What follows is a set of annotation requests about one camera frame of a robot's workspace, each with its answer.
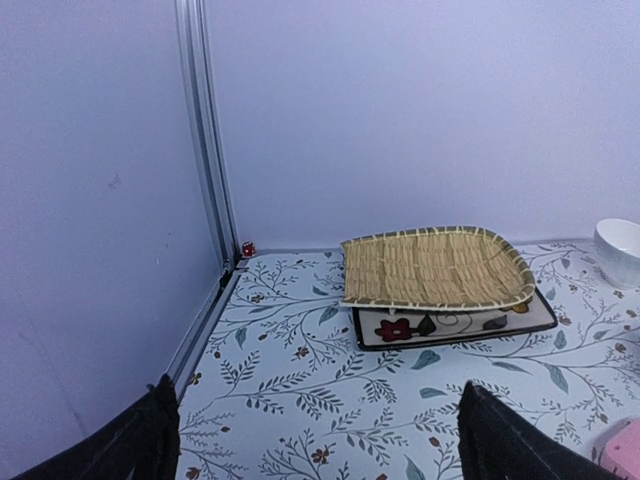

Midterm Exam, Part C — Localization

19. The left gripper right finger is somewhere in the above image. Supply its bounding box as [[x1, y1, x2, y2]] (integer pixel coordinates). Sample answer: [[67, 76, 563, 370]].
[[457, 381, 616, 480]]

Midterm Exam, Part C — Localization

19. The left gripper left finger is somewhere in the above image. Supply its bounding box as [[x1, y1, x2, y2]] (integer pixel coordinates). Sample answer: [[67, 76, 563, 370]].
[[19, 374, 180, 479]]

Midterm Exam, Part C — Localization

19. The pink adapter plug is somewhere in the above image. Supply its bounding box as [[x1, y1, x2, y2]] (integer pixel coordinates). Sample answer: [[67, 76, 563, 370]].
[[599, 419, 640, 480]]

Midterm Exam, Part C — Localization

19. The dark tray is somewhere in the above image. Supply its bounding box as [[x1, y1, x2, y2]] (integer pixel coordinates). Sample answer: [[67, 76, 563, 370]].
[[352, 292, 558, 351]]

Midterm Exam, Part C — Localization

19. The yellow woven mat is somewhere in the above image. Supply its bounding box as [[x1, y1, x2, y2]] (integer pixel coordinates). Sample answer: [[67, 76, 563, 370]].
[[342, 226, 536, 312]]

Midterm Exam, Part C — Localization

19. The small red object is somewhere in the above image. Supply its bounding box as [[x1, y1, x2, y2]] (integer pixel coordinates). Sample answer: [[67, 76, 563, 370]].
[[242, 242, 256, 258]]

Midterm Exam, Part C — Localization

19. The white bowl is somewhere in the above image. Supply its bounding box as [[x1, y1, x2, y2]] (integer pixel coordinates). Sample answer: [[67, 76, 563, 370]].
[[593, 218, 639, 289]]

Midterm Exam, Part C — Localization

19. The left aluminium frame post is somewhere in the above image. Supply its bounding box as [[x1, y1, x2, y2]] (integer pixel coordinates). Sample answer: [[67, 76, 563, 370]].
[[174, 1, 240, 270]]

